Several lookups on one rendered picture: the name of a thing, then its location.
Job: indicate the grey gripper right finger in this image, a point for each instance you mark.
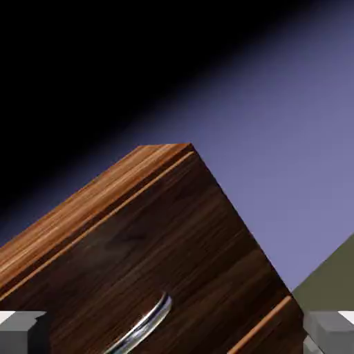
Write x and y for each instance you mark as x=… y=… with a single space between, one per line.
x=329 y=332

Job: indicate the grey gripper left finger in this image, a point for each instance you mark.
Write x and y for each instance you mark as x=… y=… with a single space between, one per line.
x=16 y=332

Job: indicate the dark wood drawer front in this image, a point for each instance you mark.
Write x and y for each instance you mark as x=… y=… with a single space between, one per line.
x=279 y=332
x=166 y=235

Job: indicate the dark wood cabinet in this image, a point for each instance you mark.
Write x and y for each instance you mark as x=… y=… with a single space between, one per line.
x=110 y=190

